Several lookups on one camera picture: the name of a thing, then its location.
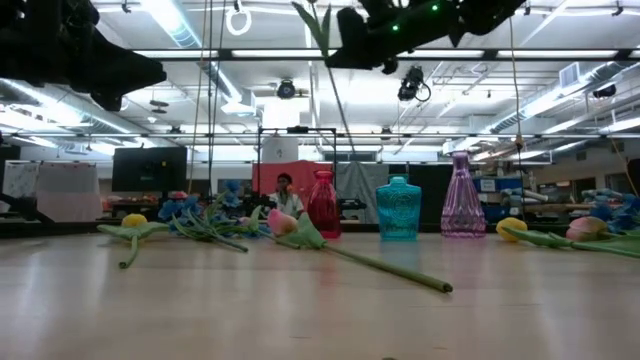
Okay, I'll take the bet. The hanging rope with knot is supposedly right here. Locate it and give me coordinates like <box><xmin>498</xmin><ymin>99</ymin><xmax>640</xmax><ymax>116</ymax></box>
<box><xmin>508</xmin><ymin>18</ymin><xmax>526</xmax><ymax>221</ymax></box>

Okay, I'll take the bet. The white hanging cloth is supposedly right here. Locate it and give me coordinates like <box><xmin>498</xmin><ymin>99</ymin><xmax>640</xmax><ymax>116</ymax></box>
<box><xmin>36</xmin><ymin>162</ymin><xmax>104</xmax><ymax>223</ymax></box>

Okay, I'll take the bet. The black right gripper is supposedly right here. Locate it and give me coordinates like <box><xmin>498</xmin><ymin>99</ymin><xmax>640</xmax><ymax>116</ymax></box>
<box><xmin>324</xmin><ymin>0</ymin><xmax>401</xmax><ymax>76</ymax></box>

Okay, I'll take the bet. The purple glass vase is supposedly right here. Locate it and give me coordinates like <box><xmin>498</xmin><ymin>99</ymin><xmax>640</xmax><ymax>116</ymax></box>
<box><xmin>440</xmin><ymin>151</ymin><xmax>487</xmax><ymax>239</ymax></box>

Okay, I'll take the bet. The red glass vase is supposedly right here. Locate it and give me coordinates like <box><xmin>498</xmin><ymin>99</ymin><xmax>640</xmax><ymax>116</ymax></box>
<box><xmin>306</xmin><ymin>169</ymin><xmax>343</xmax><ymax>240</ymax></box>

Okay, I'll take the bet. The black round ceiling fixture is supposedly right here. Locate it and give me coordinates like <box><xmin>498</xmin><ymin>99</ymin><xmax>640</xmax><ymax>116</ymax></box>
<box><xmin>276</xmin><ymin>78</ymin><xmax>297</xmax><ymax>100</ymax></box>

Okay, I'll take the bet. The person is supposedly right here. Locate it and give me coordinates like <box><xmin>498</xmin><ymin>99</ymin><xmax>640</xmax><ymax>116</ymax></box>
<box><xmin>267</xmin><ymin>172</ymin><xmax>305</xmax><ymax>220</ymax></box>

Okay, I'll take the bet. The grey hanging cloth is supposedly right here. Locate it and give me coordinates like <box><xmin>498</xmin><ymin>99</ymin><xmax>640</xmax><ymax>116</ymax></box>
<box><xmin>333</xmin><ymin>162</ymin><xmax>392</xmax><ymax>225</ymax></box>

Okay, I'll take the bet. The blue artificial flower bunch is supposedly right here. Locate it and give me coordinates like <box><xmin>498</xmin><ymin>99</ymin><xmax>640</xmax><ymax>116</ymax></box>
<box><xmin>582</xmin><ymin>188</ymin><xmax>640</xmax><ymax>234</ymax></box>
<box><xmin>158</xmin><ymin>179</ymin><xmax>266</xmax><ymax>254</ymax></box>

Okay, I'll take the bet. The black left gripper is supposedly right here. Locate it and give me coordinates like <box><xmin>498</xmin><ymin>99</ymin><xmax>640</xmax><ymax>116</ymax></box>
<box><xmin>0</xmin><ymin>0</ymin><xmax>168</xmax><ymax>113</ymax></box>

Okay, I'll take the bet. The pink artificial tulip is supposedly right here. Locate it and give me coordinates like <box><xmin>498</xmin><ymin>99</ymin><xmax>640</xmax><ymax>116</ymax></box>
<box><xmin>249</xmin><ymin>207</ymin><xmax>454</xmax><ymax>294</ymax></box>
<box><xmin>292</xmin><ymin>1</ymin><xmax>357</xmax><ymax>154</ymax></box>
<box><xmin>565</xmin><ymin>215</ymin><xmax>640</xmax><ymax>251</ymax></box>

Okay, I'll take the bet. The black monitor screen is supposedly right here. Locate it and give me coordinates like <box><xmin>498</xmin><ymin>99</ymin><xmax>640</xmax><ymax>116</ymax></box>
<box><xmin>111</xmin><ymin>146</ymin><xmax>189</xmax><ymax>193</ymax></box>

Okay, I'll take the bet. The yellow artificial tulip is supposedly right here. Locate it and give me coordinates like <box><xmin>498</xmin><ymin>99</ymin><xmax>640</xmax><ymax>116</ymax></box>
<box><xmin>495</xmin><ymin>216</ymin><xmax>640</xmax><ymax>260</ymax></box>
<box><xmin>97</xmin><ymin>213</ymin><xmax>171</xmax><ymax>270</ymax></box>

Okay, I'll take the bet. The red hanging cloth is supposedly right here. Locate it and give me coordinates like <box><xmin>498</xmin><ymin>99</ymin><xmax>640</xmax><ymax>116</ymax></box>
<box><xmin>252</xmin><ymin>160</ymin><xmax>334</xmax><ymax>207</ymax></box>

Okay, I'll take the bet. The white hanging ring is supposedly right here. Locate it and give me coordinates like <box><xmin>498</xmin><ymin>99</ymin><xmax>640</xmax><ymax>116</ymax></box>
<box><xmin>224</xmin><ymin>4</ymin><xmax>253</xmax><ymax>37</ymax></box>

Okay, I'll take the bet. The black overhead rig beam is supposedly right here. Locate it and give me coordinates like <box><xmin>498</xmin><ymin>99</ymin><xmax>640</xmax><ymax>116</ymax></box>
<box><xmin>133</xmin><ymin>47</ymin><xmax>640</xmax><ymax>63</ymax></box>

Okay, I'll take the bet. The black overhead camera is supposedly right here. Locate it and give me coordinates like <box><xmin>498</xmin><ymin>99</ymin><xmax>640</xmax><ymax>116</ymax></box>
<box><xmin>397</xmin><ymin>64</ymin><xmax>433</xmax><ymax>104</ymax></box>

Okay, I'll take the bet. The teal glass vase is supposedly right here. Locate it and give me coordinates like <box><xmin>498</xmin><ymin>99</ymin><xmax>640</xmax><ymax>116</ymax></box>
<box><xmin>375</xmin><ymin>174</ymin><xmax>423</xmax><ymax>242</ymax></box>

